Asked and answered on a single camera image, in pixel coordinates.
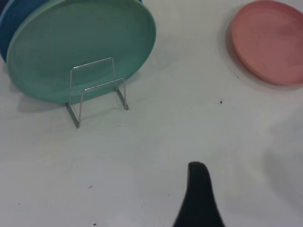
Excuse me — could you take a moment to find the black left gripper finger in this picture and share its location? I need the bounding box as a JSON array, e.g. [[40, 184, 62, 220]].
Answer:
[[171, 161, 227, 227]]

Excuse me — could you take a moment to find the pink round plate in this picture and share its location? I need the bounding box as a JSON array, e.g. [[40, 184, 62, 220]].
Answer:
[[231, 0, 303, 86]]

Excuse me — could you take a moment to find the green round plate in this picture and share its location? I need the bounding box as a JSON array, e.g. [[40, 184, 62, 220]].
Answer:
[[6, 0, 157, 105]]

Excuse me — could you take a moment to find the blue round plate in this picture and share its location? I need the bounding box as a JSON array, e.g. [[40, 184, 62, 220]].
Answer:
[[0, 0, 26, 63]]

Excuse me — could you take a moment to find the metal wire plate rack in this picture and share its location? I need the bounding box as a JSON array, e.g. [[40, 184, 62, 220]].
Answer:
[[65, 57, 130, 129]]

